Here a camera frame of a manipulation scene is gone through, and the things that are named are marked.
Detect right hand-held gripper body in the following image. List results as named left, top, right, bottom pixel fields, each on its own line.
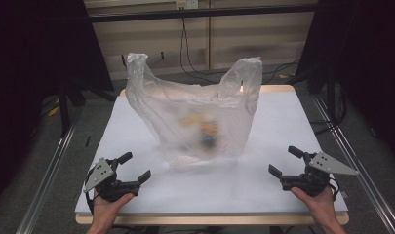
left=280, top=151, right=360, bottom=198

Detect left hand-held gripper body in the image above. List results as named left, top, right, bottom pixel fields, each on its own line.
left=83, top=157, right=141, bottom=203

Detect translucent white plastic bag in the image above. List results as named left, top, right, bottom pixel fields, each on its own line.
left=125, top=52, right=263, bottom=166

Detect person's left hand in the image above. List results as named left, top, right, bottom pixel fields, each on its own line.
left=91, top=190, right=136, bottom=226

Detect person's right hand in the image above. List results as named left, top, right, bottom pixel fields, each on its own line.
left=289, top=186, right=338, bottom=223

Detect white table mat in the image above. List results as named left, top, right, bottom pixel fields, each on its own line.
left=74, top=91, right=349, bottom=215

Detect black stand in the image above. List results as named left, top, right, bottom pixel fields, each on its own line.
left=57, top=77, right=89, bottom=139
left=306, top=61, right=347, bottom=126

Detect yellow packet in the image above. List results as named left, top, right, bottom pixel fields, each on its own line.
left=180, top=112, right=204, bottom=128

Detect dark bottle with orange label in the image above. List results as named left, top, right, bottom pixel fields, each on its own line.
left=199, top=119, right=220, bottom=151

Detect black curtain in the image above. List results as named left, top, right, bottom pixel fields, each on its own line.
left=0, top=0, right=115, bottom=210
left=295, top=0, right=395, bottom=165

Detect black horizontal bar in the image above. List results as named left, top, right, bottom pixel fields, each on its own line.
left=87, top=3, right=320, bottom=24

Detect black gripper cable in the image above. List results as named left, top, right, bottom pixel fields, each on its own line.
left=84, top=190, right=96, bottom=215
left=328, top=176, right=341, bottom=201

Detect metal floor rail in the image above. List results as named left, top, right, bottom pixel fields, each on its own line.
left=311, top=95, right=395, bottom=234
left=15, top=102, right=85, bottom=234

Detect black floor cable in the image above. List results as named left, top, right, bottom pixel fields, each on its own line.
left=261, top=58, right=300, bottom=85

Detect black hanging cable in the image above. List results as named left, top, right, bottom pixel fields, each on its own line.
left=179, top=17, right=218, bottom=85

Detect white wall socket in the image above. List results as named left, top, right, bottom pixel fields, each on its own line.
left=175, top=0, right=200, bottom=11

